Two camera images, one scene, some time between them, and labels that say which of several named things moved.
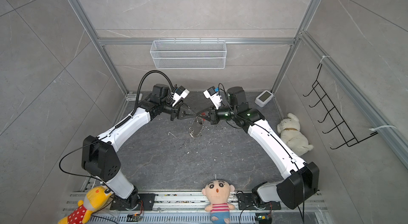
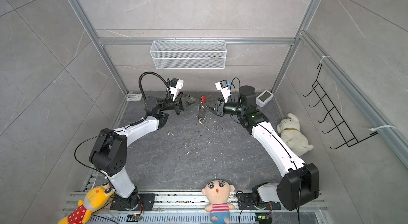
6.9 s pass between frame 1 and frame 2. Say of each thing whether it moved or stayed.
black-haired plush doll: stayed
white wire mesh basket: stayed
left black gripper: moved
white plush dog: stayed
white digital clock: stayed
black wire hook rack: stayed
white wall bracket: stayed
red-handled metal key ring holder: moved
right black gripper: moved
